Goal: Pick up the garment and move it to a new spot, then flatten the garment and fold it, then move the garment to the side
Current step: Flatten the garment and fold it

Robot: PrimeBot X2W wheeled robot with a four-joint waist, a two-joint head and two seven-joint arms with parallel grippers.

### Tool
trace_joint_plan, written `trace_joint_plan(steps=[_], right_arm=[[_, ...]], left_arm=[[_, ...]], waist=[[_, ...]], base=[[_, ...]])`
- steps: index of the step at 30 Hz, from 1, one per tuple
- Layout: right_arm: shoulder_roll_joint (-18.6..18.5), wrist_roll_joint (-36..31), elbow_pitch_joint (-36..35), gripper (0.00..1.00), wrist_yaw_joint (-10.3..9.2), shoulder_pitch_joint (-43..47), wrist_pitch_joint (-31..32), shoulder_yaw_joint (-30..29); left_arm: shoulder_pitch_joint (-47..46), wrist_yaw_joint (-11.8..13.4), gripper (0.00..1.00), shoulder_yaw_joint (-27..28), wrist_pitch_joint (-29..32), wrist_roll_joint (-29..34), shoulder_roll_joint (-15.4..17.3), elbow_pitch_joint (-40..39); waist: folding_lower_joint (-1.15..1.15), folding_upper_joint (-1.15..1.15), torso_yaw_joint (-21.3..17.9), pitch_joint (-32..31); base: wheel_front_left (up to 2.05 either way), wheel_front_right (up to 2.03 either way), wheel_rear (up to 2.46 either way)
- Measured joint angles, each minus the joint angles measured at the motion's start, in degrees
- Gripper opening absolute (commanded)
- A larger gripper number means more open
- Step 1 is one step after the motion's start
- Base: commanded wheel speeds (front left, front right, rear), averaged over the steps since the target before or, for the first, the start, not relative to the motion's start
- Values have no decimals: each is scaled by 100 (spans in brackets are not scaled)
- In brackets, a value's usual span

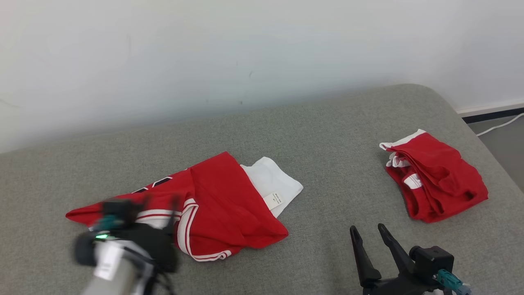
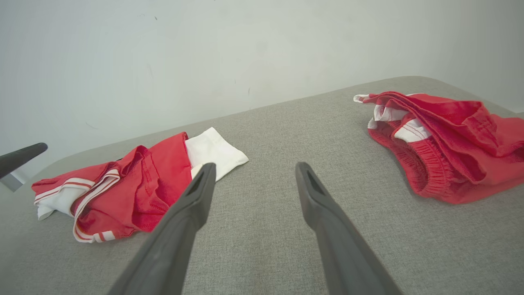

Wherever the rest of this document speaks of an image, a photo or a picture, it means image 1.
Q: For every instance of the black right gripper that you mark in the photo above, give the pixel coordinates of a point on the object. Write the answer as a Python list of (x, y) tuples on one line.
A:
[(397, 287)]

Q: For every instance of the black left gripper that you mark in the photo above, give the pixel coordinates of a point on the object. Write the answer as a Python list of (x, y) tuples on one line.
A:
[(155, 246)]

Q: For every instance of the red basketball jersey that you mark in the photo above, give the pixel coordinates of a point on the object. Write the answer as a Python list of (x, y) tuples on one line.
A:
[(221, 196)]

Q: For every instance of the red shorts with white trim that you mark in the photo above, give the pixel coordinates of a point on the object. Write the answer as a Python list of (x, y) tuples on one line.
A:
[(442, 172)]

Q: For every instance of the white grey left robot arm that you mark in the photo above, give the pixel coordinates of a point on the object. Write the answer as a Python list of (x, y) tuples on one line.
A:
[(118, 278)]

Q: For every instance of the white paper tag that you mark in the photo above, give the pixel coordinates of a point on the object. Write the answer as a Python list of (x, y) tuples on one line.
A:
[(108, 262)]

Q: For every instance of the white and black baseboard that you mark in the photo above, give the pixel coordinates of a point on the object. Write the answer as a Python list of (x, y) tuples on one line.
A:
[(491, 114)]

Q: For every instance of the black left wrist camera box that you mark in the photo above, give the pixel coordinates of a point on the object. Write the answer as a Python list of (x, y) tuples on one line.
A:
[(120, 211)]

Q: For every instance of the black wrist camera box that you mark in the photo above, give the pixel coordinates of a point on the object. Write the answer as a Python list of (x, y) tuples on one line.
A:
[(432, 260), (120, 211)]

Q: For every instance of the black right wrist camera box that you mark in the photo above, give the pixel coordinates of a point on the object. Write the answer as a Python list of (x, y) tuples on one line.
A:
[(432, 260)]

